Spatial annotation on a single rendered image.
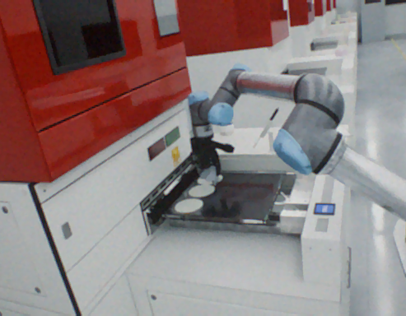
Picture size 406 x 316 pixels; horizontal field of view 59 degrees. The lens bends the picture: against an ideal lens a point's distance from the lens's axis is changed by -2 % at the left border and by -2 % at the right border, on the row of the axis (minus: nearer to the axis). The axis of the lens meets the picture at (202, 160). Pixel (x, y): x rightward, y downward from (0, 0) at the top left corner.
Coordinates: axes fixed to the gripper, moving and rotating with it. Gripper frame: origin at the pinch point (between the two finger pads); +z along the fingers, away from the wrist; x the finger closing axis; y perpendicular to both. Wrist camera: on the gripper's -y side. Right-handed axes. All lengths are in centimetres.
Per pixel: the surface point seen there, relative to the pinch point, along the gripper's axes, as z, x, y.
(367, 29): 79, -660, -1038
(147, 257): 8.6, 13.0, 37.3
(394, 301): 91, 31, -78
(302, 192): 2.4, 27.3, -18.6
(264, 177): 1.1, 9.8, -16.2
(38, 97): -51, 27, 56
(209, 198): 0.9, 8.0, 8.3
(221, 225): 6.7, 17.9, 10.6
